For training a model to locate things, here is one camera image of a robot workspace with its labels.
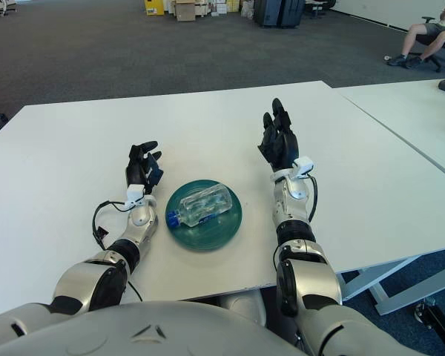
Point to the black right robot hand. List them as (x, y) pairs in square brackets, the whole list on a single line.
[(280, 144)]

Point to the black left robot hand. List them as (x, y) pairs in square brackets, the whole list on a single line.
[(141, 168)]

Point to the clear bottle with blue cap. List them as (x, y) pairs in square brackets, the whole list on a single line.
[(204, 205)]

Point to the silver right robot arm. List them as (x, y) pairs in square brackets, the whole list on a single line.
[(304, 267)]

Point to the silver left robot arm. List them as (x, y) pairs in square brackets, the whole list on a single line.
[(107, 267)]

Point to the green round plate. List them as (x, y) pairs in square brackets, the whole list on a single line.
[(226, 230)]

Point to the clear plastic bag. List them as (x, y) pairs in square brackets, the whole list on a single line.
[(247, 9)]

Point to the stack of white boxes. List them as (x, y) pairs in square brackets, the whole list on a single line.
[(218, 7)]

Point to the yellow box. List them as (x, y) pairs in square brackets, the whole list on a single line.
[(154, 7)]

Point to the brown cardboard box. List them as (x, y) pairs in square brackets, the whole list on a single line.
[(185, 11)]

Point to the grey robot torso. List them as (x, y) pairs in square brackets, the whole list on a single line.
[(133, 333)]

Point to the seated person in shorts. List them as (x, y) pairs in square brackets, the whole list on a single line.
[(411, 37)]

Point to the black office chair under person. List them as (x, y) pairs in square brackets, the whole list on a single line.
[(437, 61)]

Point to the black and white floor stand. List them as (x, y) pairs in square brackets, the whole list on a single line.
[(0, 6)]

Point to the black stand with caster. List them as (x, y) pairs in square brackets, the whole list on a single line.
[(435, 322)]

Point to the white table leg frame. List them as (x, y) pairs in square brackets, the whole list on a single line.
[(374, 282)]

